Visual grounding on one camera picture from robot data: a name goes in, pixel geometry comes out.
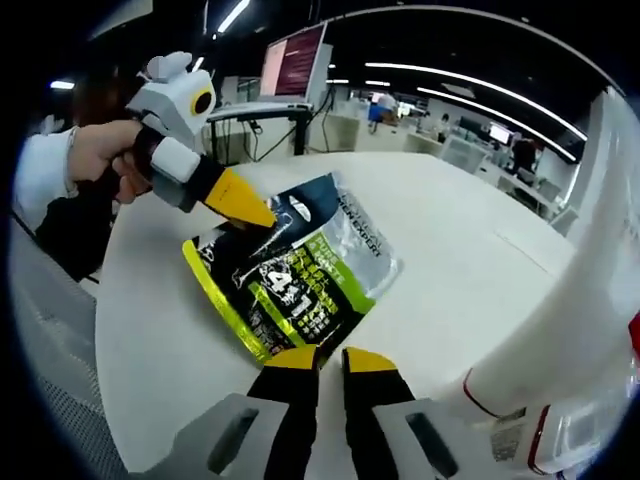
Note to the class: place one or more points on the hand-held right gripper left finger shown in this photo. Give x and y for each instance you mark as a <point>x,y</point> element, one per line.
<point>290,410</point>

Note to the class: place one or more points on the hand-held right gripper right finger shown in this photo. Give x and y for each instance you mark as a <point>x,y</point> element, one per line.
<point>370,410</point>

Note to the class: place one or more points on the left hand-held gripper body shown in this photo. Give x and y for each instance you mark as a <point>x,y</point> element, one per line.
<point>172,100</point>

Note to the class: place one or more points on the black green skincare pouch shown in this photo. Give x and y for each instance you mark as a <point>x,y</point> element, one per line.
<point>300,290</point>

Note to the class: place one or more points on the white skincare tube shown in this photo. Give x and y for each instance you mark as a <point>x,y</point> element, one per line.
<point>550,325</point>

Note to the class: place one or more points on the small red-collared skincare bottle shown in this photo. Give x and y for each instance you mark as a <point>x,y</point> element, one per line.
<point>575,440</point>

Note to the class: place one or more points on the tall red-collared skincare bottle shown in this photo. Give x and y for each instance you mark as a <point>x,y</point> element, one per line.
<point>634,331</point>

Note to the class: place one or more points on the person's left hand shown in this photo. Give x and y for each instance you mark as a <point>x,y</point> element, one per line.
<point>95,150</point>

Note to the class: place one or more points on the black laptop stand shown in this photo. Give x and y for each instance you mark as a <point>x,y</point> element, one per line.
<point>301,135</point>

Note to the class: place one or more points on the laptop computer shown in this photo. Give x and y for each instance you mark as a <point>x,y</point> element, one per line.
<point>295,65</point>

